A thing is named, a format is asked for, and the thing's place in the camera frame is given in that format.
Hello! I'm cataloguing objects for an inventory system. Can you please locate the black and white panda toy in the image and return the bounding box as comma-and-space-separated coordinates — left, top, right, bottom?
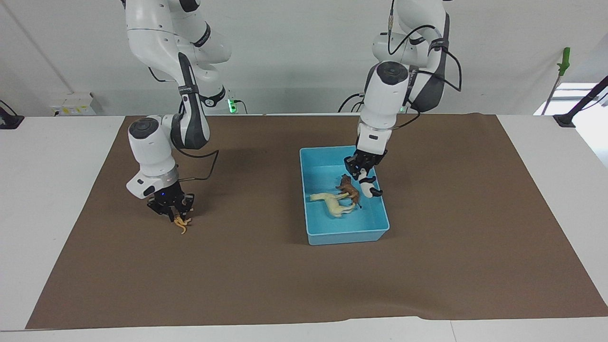
357, 169, 383, 199

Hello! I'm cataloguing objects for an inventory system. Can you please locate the brown lion toy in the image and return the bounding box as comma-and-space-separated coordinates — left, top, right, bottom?
335, 174, 363, 209

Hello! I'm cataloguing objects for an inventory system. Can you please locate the cream horse toy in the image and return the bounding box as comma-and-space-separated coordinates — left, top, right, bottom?
310, 192, 356, 219

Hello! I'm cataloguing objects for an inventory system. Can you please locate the light blue storage box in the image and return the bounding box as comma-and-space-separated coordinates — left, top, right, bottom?
299, 145, 390, 246

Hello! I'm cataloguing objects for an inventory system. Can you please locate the brown table mat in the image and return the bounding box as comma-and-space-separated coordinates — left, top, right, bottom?
25, 113, 608, 330

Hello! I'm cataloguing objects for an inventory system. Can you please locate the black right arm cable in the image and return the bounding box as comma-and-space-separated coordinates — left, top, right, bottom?
178, 149, 220, 182

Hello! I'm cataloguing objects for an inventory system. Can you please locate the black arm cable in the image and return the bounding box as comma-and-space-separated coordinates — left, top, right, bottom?
178, 149, 220, 182
387, 0, 463, 130

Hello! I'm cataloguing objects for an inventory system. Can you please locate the white wall socket box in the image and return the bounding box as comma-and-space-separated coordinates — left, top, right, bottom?
50, 93, 103, 116

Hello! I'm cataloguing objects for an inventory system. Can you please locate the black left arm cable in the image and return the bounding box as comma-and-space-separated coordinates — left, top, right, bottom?
387, 0, 463, 130

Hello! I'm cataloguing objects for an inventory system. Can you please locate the black clamp mount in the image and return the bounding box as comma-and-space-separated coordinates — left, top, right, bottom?
0, 100, 25, 130

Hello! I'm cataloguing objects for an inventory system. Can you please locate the black camera stand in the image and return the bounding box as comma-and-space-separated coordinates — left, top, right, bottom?
553, 76, 608, 128

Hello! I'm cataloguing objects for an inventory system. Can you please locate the green handled tool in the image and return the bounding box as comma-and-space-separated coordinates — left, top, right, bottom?
541, 47, 571, 114

